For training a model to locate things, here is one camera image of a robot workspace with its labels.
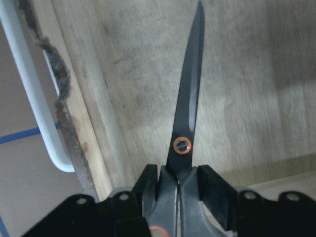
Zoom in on orange handled grey scissors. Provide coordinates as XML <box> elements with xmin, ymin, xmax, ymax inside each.
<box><xmin>140</xmin><ymin>1</ymin><xmax>215</xmax><ymax>237</ymax></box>

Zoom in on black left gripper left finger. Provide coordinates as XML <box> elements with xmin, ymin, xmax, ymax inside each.
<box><xmin>132</xmin><ymin>164</ymin><xmax>158</xmax><ymax>201</ymax></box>

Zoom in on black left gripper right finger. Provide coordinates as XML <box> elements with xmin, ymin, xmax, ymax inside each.
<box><xmin>198</xmin><ymin>165</ymin><xmax>237</xmax><ymax>231</ymax></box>

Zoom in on light wooden drawer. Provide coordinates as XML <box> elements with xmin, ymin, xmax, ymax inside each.
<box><xmin>16</xmin><ymin>0</ymin><xmax>316</xmax><ymax>200</ymax></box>

